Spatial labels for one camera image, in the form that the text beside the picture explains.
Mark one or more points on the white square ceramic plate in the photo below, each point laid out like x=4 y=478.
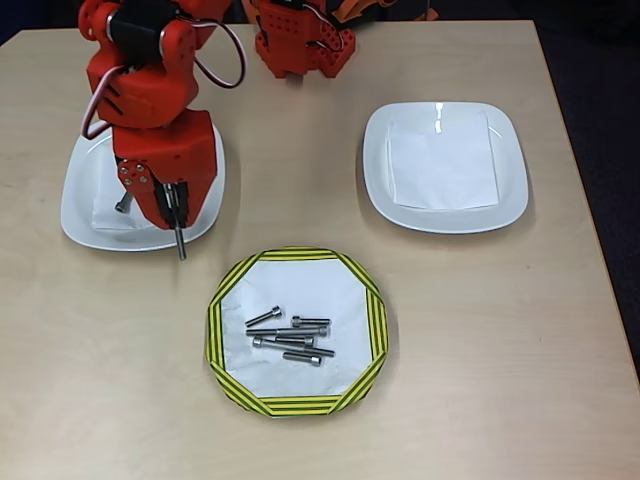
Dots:
x=512 y=175
x=75 y=210

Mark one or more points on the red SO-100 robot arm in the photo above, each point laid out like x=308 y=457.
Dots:
x=145 y=95

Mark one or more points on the orange printed part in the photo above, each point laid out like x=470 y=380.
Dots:
x=352 y=9

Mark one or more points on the white folded paper napkin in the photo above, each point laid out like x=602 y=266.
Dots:
x=440 y=165
x=106 y=210

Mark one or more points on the yellow black striped paper plate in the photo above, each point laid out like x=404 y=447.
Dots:
x=300 y=406

